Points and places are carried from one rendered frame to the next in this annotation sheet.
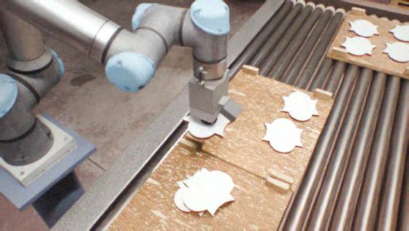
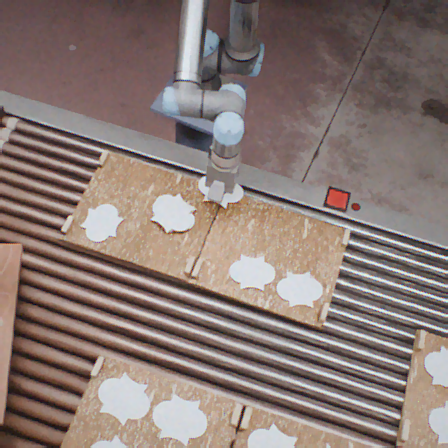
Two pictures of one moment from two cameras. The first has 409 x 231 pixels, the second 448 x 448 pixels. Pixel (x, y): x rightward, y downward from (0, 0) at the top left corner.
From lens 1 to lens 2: 1.48 m
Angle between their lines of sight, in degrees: 44
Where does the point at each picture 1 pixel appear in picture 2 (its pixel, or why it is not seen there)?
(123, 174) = (185, 159)
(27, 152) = not seen: hidden behind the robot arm
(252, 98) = (301, 244)
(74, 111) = (377, 124)
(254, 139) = (242, 249)
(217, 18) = (217, 129)
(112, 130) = (361, 177)
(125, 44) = (179, 88)
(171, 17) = (223, 105)
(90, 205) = (153, 146)
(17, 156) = not seen: hidden behind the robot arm
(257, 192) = (182, 254)
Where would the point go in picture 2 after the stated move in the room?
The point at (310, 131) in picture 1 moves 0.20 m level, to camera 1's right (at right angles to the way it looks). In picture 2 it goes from (265, 299) to (282, 364)
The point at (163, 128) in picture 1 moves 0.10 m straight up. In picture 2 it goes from (242, 175) to (245, 157)
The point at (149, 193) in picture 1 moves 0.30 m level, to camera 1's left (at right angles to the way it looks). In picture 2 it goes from (167, 178) to (154, 107)
